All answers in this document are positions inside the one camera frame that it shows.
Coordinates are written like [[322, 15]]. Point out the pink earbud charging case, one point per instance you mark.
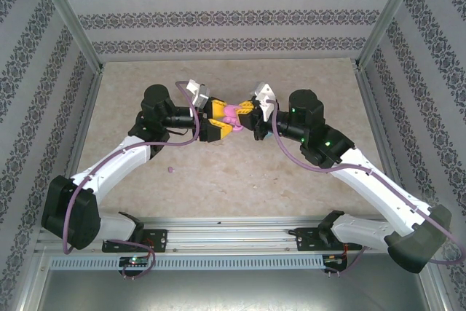
[[231, 112]]

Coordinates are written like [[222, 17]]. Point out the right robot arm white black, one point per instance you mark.
[[382, 191]]

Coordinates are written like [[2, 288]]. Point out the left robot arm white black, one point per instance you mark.
[[116, 161]]

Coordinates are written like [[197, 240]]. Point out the grey metal sheet tray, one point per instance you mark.
[[233, 291]]

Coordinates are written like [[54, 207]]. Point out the aluminium table side rail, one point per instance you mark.
[[82, 136], [378, 107]]

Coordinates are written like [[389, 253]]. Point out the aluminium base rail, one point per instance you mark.
[[233, 236]]

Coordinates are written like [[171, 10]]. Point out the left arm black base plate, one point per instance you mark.
[[160, 238]]

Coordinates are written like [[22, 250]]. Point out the aluminium frame post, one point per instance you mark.
[[391, 16], [65, 16]]

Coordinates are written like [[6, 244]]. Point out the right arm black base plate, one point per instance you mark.
[[306, 240]]

